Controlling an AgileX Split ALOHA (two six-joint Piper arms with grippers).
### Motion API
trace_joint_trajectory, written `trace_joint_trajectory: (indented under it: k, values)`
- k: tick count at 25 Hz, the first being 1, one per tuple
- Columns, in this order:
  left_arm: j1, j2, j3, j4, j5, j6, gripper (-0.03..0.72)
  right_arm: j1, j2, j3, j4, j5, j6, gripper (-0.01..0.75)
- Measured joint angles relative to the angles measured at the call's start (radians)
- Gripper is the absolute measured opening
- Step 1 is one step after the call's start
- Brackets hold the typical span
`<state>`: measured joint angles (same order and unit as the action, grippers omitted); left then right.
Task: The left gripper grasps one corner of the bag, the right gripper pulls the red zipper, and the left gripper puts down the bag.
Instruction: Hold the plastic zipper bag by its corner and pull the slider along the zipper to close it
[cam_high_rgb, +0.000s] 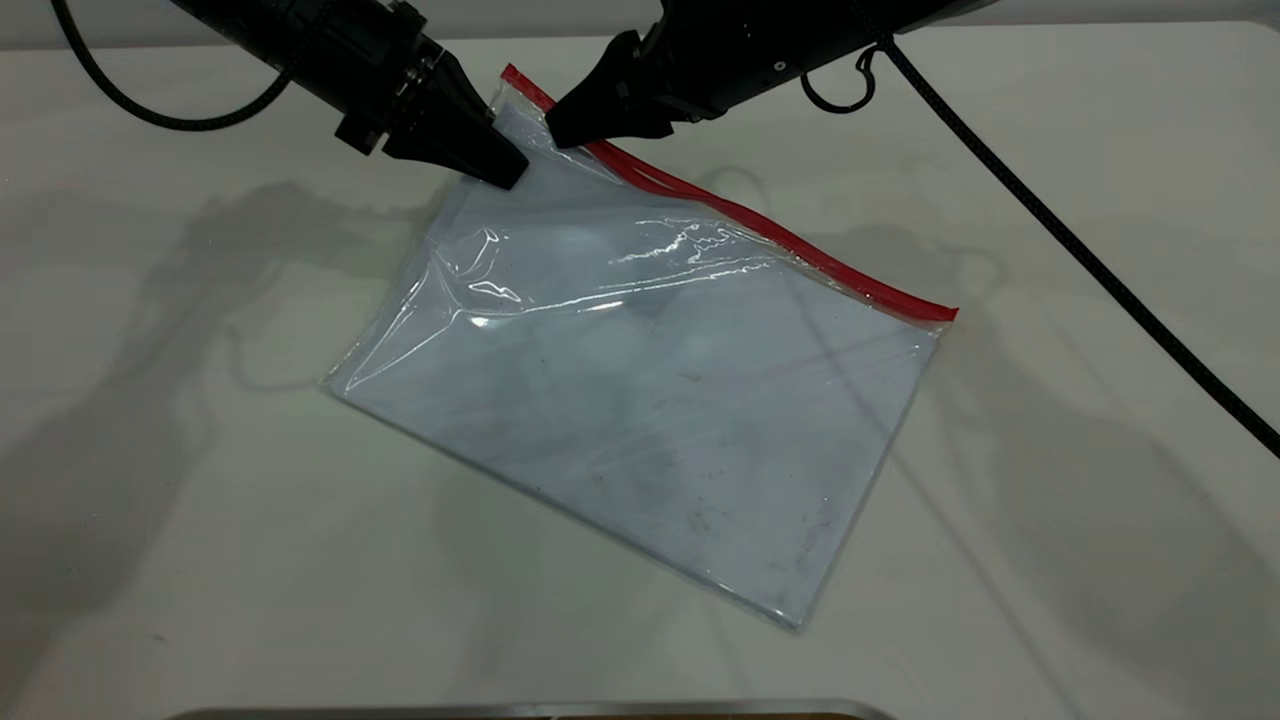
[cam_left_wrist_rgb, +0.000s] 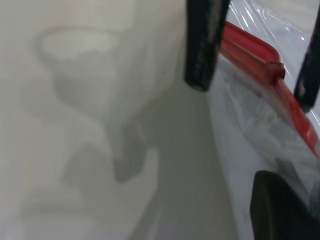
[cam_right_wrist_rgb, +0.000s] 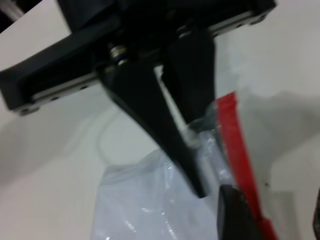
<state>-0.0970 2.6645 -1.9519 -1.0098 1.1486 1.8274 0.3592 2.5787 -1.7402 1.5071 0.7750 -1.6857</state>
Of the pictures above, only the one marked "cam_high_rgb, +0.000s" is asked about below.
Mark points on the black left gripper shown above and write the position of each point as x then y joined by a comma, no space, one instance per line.
370,70

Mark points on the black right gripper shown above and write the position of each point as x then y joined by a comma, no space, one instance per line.
740,50

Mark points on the transparent plastic zip bag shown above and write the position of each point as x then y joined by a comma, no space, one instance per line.
650,400

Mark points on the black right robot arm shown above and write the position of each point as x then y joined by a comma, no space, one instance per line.
930,12

